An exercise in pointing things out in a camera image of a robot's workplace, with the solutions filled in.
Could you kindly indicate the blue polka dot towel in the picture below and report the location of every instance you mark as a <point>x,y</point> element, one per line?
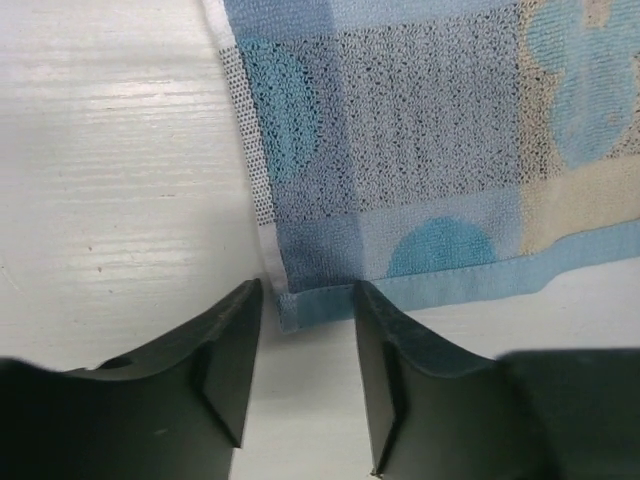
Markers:
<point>445,151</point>

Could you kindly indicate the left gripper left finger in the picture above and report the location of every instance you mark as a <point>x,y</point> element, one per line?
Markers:
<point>173,408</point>

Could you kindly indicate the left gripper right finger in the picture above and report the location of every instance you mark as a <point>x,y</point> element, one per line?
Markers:
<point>438,411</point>

